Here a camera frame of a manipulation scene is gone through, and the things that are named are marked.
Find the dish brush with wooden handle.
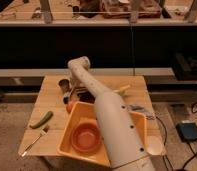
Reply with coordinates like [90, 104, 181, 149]
[63, 88, 75, 104]

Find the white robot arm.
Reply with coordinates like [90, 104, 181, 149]
[68, 57, 156, 171]

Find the striped dark block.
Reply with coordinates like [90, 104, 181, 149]
[75, 87, 88, 94]

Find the small metal cup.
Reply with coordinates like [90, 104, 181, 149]
[58, 79, 70, 93]

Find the dark brown bowl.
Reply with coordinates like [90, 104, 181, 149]
[79, 92, 95, 103]

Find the wooden table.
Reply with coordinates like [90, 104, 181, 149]
[18, 76, 165, 156]

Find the orange ball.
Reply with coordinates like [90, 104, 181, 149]
[66, 101, 74, 113]

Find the green cucumber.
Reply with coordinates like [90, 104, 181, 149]
[29, 111, 54, 129]

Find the yellow green toy vegetable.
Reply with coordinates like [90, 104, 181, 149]
[114, 85, 130, 96]

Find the yellow plastic tub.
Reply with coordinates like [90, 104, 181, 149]
[58, 102, 148, 169]

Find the orange bowl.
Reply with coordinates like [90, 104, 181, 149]
[70, 122, 101, 154]

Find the silver fork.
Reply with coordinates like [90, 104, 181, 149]
[21, 125, 49, 157]

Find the purple grey cloth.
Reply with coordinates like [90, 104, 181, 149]
[128, 105, 155, 120]

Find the black foot pedal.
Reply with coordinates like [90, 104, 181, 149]
[176, 123, 197, 142]

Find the black cable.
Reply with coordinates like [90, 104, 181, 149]
[156, 90, 197, 171]

